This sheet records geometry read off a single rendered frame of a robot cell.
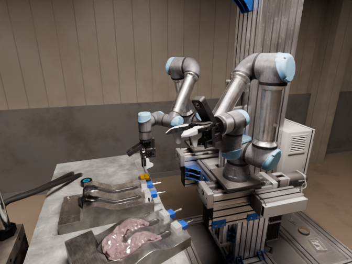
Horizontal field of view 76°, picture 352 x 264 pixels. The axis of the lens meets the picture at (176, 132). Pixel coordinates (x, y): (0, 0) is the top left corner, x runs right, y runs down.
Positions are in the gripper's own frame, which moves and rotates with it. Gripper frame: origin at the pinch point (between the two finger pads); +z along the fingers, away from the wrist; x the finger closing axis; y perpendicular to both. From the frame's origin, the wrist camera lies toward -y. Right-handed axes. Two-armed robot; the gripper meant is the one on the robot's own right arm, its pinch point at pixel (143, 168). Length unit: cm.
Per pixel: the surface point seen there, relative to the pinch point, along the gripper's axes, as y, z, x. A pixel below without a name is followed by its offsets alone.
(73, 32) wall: -40, -88, 161
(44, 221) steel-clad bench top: -57, 21, -4
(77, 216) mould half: -38.7, 14.9, -13.4
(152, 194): 2.4, 10.6, -12.8
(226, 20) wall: 139, -106, 150
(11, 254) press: -69, 24, -20
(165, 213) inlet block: 5.4, 12.7, -28.6
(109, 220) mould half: -22.8, 18.6, -17.6
